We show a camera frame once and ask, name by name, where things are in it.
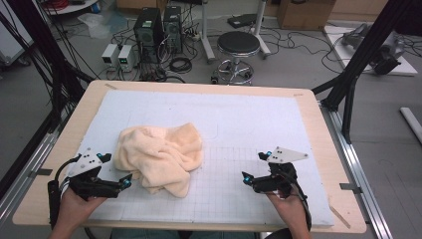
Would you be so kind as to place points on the white desk leg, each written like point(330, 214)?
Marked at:
point(206, 36)
point(260, 30)

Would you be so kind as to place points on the white power supply unit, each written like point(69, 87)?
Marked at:
point(126, 58)
point(110, 54)

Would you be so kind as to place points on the white panel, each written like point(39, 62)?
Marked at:
point(11, 40)

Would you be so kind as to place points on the black round stool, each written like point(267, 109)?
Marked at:
point(238, 43)

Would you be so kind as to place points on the black flat device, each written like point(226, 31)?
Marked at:
point(241, 20)

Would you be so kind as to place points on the thin wooden strip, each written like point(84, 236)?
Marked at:
point(340, 216)

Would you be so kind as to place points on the clear plastic bag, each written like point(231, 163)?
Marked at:
point(98, 25)

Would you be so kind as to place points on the round white table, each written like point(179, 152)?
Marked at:
point(71, 7)

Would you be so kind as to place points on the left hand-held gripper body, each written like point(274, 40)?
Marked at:
point(87, 166)

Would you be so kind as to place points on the slim black computer tower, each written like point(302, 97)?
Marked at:
point(173, 28)

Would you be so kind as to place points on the white foam mat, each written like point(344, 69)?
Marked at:
point(232, 126)

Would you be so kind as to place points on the aluminium rail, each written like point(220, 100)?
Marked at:
point(30, 166)
point(356, 166)

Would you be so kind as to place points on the person's left hand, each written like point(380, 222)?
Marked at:
point(78, 207)

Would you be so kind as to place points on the cream towel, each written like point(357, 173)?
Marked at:
point(159, 159)

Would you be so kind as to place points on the white tube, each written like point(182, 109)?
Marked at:
point(411, 122)

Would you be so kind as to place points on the black metal frame post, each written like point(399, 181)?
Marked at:
point(361, 56)

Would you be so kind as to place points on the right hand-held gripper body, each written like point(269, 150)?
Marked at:
point(280, 176)

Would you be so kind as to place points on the white power strip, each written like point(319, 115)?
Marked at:
point(195, 36)

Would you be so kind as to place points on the cardboard box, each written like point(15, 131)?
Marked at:
point(305, 15)

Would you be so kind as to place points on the white board with robot parts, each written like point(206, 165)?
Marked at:
point(375, 49)

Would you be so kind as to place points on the person's right hand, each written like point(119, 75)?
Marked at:
point(288, 209)

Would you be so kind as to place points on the large black computer tower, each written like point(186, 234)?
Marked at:
point(147, 33)

